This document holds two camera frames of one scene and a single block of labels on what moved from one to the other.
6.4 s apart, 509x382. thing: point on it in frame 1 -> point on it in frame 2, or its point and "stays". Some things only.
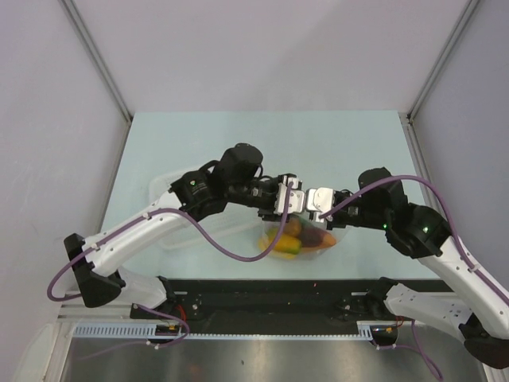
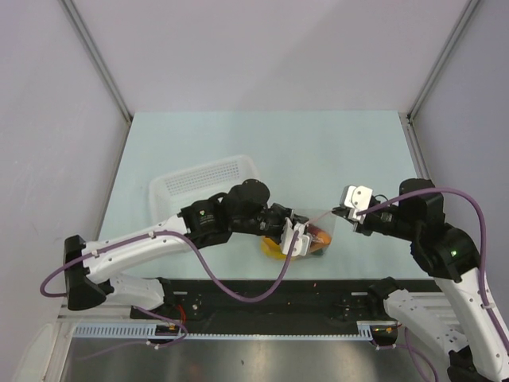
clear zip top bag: (299, 237) stays
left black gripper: (270, 216) -> (284, 212)
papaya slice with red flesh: (313, 237) stays
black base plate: (273, 305) stays
